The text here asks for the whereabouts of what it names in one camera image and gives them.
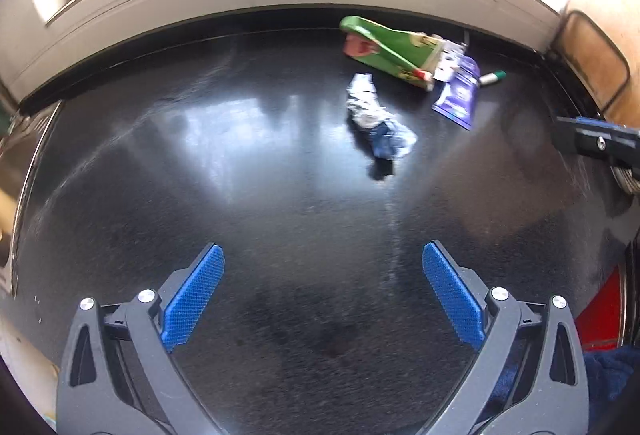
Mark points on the dark blue cloth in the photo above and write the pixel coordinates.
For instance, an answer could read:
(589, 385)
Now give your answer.
(610, 375)

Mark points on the wooden chair with metal frame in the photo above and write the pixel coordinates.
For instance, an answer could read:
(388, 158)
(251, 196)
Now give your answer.
(595, 60)

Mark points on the red bin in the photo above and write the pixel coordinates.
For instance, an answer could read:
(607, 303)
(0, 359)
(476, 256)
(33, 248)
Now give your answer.
(600, 310)

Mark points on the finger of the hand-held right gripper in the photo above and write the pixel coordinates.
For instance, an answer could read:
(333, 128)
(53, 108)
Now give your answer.
(595, 140)

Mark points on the green carton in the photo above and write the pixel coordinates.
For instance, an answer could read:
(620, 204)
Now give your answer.
(390, 50)

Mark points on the purple packet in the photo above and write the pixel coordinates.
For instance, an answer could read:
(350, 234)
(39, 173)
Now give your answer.
(457, 97)

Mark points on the silver blister pack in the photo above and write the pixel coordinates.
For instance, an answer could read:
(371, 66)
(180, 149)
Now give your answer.
(450, 60)

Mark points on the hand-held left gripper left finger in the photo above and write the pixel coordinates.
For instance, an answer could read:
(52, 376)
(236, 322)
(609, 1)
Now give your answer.
(192, 300)

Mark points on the green and white marker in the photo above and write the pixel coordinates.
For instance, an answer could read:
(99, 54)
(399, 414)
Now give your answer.
(492, 77)

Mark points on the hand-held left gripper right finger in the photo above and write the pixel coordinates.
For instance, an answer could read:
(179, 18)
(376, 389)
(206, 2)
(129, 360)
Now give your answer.
(452, 297)

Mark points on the blue white paper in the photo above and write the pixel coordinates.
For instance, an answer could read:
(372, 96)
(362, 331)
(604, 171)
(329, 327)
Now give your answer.
(395, 140)
(367, 100)

